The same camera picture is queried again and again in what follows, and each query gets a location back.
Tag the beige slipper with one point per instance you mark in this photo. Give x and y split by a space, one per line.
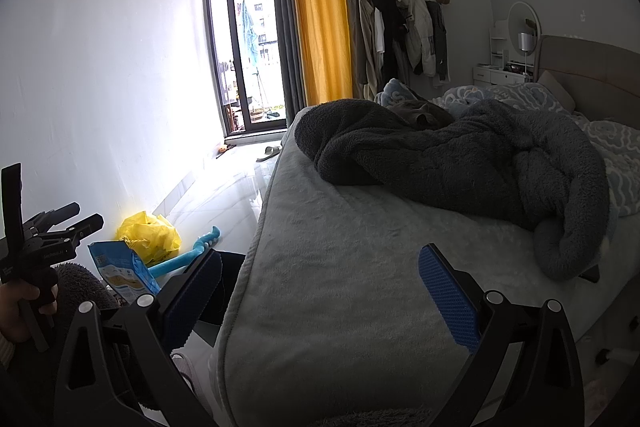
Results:
270 153

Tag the white shoe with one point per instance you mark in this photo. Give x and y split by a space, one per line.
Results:
184 359

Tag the silver table lamp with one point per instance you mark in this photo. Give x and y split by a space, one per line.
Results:
526 41

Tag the dark grey jacket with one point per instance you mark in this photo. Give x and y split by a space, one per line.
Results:
440 37

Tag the taupe garment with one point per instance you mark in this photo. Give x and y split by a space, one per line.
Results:
420 114

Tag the dark grey fleece blanket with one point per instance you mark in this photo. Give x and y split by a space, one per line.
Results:
450 157

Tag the person's left hand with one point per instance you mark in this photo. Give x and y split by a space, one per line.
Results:
12 312

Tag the blue hanging towel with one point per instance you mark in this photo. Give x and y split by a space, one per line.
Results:
248 32

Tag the white dresser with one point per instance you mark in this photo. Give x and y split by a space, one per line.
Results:
487 74

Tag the narrow grey curtain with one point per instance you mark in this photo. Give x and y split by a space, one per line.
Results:
282 7

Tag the balcony tripod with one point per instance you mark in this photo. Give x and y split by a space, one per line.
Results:
260 89

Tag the white jacket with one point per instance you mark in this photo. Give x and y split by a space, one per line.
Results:
419 22

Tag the yellow curtain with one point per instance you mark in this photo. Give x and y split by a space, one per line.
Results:
320 7

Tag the bed with grey sheet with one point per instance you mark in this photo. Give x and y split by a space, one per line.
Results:
350 282

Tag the yellow plastic bag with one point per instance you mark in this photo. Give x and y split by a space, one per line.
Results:
150 237

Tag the blue printed bag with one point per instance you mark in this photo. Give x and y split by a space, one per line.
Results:
120 267

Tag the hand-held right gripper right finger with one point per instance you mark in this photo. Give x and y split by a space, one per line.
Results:
445 292

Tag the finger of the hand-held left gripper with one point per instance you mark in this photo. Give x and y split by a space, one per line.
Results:
55 214
82 227

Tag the brown floor item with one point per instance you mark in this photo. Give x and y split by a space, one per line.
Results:
222 150

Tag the blue cloud-print quilt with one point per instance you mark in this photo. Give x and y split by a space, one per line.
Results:
620 147

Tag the beige pillow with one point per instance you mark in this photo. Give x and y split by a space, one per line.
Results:
555 89

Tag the person's grey fleece clothing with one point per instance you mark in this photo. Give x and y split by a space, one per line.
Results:
80 287

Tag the beige bed headboard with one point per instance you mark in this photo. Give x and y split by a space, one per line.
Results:
595 77

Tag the white desktop shelf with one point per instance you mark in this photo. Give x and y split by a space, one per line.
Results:
497 42

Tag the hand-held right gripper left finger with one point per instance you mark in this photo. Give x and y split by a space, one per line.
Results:
197 294

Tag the blue plastic toy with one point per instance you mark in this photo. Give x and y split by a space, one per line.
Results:
175 263

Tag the black-framed glass sliding door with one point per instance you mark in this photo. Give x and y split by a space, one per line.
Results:
227 32

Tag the black waste bin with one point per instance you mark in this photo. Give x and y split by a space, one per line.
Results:
227 292

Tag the person's left forearm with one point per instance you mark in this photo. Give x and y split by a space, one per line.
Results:
5 349

